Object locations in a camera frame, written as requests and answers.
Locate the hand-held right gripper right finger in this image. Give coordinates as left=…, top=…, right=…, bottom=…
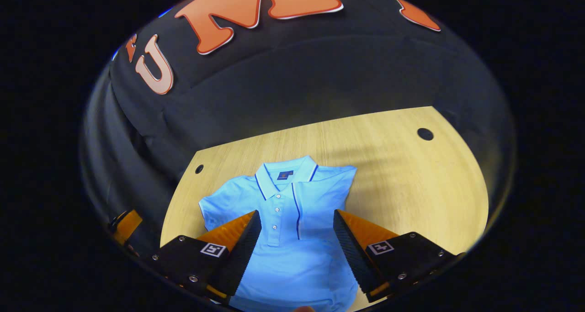
left=333, top=209, right=467, bottom=303

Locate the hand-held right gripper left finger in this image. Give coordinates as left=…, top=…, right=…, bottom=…
left=146, top=210, right=262, bottom=304

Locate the light blue polo T-shirt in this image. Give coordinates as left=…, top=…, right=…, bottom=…
left=198, top=155, right=359, bottom=312

